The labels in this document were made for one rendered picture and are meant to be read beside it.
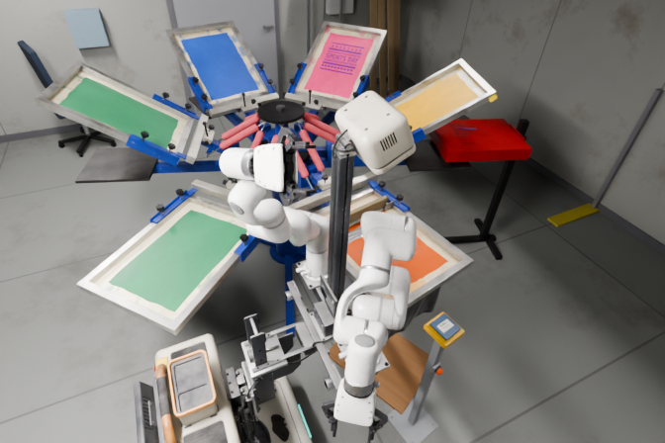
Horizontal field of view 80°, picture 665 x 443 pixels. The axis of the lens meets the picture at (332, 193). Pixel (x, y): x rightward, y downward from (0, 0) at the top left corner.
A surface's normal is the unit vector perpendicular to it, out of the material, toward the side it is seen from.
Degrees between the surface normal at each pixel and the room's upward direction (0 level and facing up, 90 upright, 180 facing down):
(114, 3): 90
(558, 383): 0
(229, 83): 32
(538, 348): 0
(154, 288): 0
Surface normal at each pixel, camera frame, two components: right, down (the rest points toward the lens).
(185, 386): 0.03, -0.79
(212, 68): 0.34, -0.40
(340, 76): -0.19, -0.38
